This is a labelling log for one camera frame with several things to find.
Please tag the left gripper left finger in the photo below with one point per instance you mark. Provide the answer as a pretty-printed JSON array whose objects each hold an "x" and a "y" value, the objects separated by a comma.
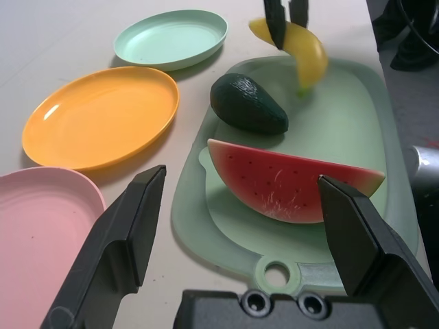
[{"x": 113, "y": 240}]

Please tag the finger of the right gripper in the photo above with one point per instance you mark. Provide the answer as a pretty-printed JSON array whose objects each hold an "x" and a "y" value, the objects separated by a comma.
[
  {"x": 276, "y": 20},
  {"x": 299, "y": 12}
]

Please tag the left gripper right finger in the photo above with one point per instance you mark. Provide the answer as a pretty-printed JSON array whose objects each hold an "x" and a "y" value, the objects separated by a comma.
[{"x": 353, "y": 240}]

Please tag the toy yellow banana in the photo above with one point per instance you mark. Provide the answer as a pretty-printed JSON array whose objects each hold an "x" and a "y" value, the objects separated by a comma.
[{"x": 308, "y": 55}]

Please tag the toy dark green avocado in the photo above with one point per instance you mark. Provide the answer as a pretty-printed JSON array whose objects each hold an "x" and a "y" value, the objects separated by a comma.
[{"x": 247, "y": 103}]

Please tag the toy watermelon slice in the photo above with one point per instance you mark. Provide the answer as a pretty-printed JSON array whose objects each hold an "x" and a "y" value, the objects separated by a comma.
[{"x": 260, "y": 178}]

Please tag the pink round plate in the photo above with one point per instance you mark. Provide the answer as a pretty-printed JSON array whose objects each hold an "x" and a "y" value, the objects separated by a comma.
[{"x": 41, "y": 233}]

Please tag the robot body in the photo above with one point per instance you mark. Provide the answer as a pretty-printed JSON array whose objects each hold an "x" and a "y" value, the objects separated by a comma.
[{"x": 425, "y": 205}]

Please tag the mint green round plate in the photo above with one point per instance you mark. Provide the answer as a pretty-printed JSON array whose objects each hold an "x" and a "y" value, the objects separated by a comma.
[{"x": 168, "y": 39}]

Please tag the green cutting board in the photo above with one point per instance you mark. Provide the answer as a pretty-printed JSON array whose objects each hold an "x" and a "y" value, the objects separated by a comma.
[{"x": 336, "y": 130}]

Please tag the yellow round plate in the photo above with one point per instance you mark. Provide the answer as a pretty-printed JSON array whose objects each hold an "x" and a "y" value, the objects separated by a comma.
[{"x": 99, "y": 120}]

